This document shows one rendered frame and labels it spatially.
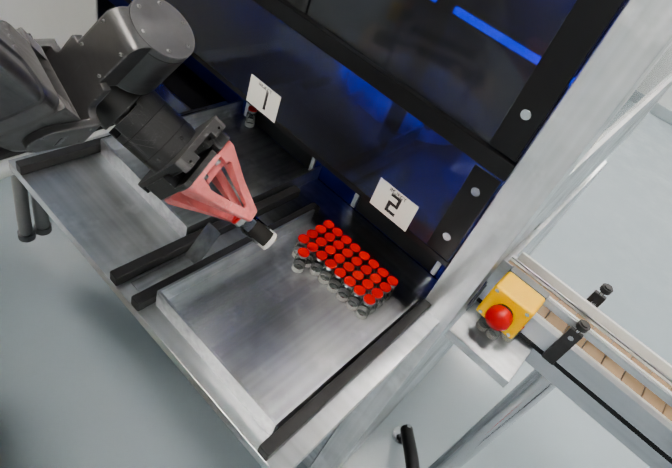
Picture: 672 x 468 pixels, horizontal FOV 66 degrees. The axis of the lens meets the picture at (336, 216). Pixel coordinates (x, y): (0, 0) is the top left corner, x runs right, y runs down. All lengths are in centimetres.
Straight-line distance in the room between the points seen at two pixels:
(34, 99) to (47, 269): 163
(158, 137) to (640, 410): 86
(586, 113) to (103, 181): 78
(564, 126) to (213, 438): 133
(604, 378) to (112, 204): 89
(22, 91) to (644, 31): 60
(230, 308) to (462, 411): 133
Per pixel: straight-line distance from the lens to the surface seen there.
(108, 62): 45
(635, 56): 70
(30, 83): 40
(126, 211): 96
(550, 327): 102
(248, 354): 80
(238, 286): 87
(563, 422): 226
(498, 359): 98
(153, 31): 45
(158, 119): 50
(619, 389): 103
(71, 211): 96
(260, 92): 105
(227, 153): 51
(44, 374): 180
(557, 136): 74
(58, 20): 135
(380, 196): 91
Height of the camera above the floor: 156
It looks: 41 degrees down
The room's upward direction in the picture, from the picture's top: 23 degrees clockwise
